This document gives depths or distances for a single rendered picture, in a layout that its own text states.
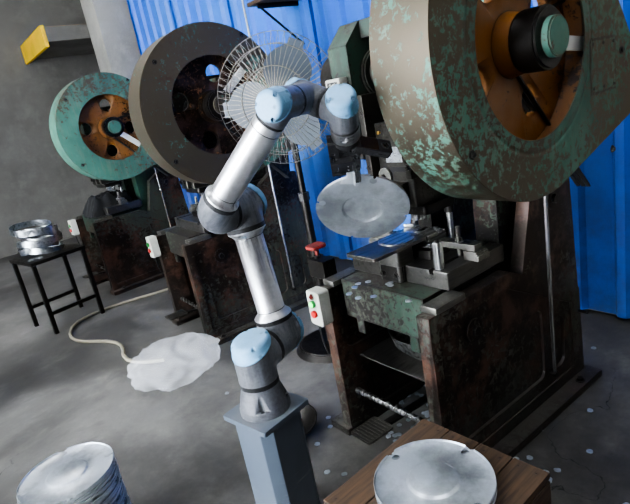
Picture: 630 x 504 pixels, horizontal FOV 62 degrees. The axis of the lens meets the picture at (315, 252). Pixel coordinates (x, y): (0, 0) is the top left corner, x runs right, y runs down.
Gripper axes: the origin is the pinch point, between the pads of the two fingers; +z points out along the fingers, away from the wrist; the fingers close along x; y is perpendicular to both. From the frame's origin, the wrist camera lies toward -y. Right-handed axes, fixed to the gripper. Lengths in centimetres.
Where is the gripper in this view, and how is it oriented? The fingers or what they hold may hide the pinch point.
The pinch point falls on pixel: (358, 180)
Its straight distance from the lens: 155.0
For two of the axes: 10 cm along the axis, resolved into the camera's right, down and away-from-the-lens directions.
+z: 1.3, 4.6, 8.8
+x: 1.2, 8.7, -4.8
